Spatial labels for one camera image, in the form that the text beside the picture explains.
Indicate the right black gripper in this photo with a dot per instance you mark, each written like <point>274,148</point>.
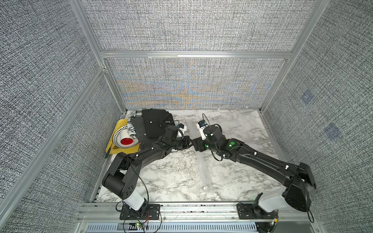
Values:
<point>199,142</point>

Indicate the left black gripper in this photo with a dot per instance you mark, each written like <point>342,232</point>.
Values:
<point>185,139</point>

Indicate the black shirt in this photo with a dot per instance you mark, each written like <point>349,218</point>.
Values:
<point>156,121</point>

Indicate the clear vacuum bag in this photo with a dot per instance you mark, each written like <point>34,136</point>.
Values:
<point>206,185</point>

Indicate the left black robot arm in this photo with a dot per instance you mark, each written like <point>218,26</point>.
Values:
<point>123,174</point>

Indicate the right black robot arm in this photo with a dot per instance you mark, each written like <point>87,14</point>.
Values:
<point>298,183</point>

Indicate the black white checkered cloth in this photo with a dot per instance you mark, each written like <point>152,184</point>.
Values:
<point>135,121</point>

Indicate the yellow tray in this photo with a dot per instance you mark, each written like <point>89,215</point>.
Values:
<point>115,149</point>

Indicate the green pen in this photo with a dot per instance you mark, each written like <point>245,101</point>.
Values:
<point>107,153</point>

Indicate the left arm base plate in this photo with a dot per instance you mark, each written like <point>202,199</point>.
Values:
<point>147,212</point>

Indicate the aluminium front rail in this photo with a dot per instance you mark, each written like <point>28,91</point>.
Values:
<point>197,217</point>

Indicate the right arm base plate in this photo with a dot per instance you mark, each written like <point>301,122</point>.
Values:
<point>248,211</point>

